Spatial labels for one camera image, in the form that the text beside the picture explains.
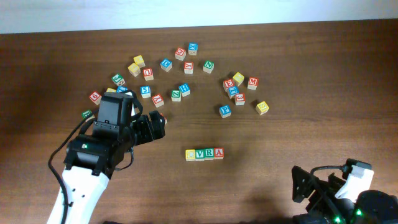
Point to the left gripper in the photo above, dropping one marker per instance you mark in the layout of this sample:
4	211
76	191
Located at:
156	123

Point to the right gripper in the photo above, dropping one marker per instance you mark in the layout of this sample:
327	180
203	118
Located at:
315	189

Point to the yellow C block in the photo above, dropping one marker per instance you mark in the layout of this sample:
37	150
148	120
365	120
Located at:
190	155

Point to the green V block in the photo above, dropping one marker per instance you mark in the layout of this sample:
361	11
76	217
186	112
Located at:
199	154

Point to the green R block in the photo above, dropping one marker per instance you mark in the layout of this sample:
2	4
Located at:
209	154

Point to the red A block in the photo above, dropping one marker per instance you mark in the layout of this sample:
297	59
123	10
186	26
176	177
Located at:
218	153

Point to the blue P block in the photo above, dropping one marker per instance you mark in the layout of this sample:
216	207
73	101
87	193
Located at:
225	111

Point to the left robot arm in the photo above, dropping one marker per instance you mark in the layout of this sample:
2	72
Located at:
94	150

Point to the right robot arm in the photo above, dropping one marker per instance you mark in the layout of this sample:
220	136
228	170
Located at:
341	195

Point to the red I block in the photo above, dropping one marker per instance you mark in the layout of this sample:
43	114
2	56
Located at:
164	118

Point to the red K block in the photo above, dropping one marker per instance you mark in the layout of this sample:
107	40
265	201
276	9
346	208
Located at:
158	100

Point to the blue 5 block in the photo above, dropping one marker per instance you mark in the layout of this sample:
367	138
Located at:
145	91

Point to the green Z block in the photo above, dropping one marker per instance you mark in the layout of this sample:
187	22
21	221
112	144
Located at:
176	95

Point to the blue L block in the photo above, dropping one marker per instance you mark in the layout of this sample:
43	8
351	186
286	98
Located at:
121	89

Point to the blue H block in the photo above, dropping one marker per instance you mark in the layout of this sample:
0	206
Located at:
184	89

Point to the red U block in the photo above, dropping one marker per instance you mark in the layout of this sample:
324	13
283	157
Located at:
148	74

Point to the yellow block left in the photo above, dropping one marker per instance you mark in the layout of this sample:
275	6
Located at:
110	90

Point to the green J block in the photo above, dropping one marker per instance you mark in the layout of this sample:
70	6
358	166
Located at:
118	80

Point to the yellow block lower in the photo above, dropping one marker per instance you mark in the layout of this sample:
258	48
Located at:
134	69

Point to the blue D block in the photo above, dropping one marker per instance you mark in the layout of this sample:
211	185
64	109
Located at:
166	64

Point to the red 6 block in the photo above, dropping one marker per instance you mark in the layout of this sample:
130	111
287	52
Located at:
95	97

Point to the green B block left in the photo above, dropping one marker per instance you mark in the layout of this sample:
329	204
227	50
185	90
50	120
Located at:
87	114

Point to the yellow block upper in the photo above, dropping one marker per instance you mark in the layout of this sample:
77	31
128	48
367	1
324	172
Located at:
139	61

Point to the red Y block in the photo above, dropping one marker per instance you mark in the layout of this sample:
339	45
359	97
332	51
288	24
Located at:
188	67

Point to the red Q block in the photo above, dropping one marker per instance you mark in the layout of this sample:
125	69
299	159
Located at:
180	54

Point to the green N block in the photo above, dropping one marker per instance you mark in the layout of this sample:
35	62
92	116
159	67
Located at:
208	66

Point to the yellow S block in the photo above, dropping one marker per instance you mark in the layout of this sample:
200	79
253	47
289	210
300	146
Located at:
262	108

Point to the red E block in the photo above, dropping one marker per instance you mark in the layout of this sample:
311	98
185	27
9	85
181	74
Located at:
228	84

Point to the blue T block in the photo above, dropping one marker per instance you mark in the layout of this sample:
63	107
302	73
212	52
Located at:
232	91

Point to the blue X block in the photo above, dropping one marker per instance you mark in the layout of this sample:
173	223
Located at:
192	48

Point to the red 3 block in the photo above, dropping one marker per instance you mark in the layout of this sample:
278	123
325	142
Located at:
240	99

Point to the yellow block near E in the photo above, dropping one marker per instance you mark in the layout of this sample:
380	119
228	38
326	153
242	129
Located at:
238	79

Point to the red M block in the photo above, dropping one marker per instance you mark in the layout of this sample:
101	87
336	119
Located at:
253	83

